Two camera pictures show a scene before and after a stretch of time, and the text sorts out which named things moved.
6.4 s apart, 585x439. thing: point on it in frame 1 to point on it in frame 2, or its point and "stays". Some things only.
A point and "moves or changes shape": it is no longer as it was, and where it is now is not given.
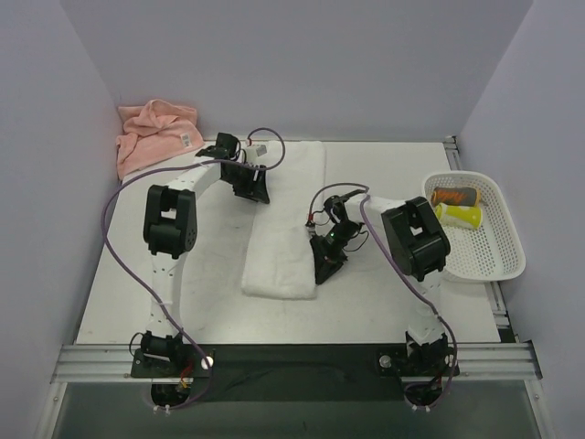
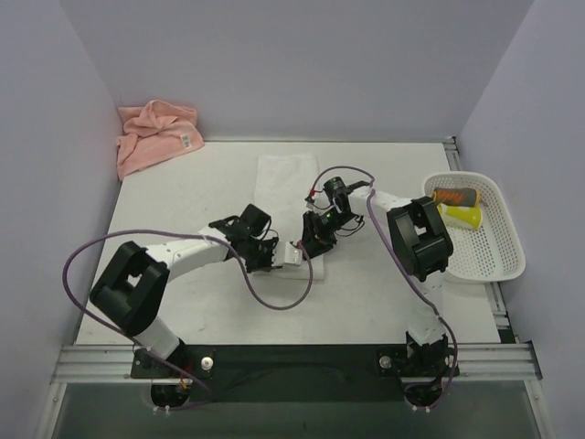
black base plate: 295,371 stays
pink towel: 154,132 stays
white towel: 278,261 moves or changes shape
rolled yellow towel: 460,215 stays
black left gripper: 249,180 to 263,258
